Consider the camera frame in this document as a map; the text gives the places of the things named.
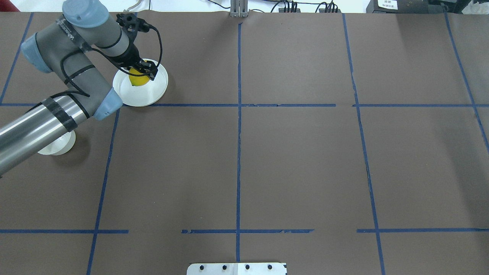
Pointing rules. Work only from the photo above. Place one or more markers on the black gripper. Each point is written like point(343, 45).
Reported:
point(130, 59)

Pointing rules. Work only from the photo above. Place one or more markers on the yellow lemon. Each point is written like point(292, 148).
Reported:
point(136, 80)

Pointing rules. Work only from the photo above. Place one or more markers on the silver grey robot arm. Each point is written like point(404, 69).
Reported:
point(61, 48)

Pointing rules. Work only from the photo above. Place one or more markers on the white plate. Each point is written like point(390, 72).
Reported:
point(141, 96)

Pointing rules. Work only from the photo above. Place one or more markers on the white bowl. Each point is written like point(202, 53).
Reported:
point(61, 145)

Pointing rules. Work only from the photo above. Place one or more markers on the brown paper table mat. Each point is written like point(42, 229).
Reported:
point(352, 144)

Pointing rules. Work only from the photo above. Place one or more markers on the black box device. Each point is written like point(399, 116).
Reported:
point(403, 7)

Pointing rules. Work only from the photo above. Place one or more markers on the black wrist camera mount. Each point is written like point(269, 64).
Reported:
point(132, 25)

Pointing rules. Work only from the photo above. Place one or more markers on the aluminium frame post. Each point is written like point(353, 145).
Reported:
point(239, 8)

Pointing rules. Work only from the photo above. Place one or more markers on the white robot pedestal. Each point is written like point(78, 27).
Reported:
point(251, 268)

